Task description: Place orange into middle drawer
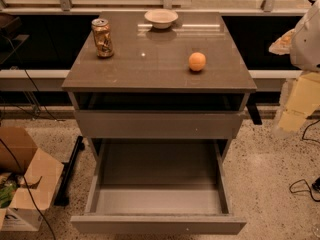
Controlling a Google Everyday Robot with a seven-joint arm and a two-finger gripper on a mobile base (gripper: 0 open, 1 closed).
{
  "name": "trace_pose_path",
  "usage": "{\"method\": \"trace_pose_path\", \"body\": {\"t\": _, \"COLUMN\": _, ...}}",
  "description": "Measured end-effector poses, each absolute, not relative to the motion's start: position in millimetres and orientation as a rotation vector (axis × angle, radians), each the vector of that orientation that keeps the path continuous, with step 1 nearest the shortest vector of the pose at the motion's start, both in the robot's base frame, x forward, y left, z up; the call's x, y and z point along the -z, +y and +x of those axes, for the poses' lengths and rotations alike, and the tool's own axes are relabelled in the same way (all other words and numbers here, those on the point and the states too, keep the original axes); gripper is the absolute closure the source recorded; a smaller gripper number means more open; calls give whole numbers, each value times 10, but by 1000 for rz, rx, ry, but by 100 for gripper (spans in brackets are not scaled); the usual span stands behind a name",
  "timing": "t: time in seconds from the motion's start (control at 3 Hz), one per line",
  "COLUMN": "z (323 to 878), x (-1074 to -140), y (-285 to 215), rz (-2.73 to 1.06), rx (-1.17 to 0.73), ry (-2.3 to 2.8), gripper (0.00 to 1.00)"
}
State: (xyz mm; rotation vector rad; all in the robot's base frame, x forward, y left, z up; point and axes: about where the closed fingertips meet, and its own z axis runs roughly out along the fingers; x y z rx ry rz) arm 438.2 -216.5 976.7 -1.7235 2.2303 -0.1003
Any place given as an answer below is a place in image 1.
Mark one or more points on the green item in box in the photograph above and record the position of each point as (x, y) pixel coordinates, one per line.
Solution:
(7, 192)

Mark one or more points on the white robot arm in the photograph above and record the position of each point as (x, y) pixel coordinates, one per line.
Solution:
(305, 49)

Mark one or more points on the crushed golden soda can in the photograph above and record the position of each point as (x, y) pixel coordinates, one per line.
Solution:
(102, 37)

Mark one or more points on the grey drawer cabinet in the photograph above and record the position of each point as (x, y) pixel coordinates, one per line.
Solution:
(149, 71)

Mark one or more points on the closed grey top drawer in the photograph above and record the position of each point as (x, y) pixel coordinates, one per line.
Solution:
(148, 125)

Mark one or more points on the orange fruit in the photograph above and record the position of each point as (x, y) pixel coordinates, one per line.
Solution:
(197, 61)

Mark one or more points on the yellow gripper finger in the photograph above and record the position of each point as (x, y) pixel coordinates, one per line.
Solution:
(299, 99)
(283, 44)

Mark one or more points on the white ceramic bowl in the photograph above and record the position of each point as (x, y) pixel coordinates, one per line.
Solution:
(161, 18)

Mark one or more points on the black metal bar on floor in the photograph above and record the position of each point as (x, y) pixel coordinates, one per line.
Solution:
(61, 198)

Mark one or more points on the open cardboard box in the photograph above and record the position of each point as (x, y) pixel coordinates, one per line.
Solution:
(38, 175)

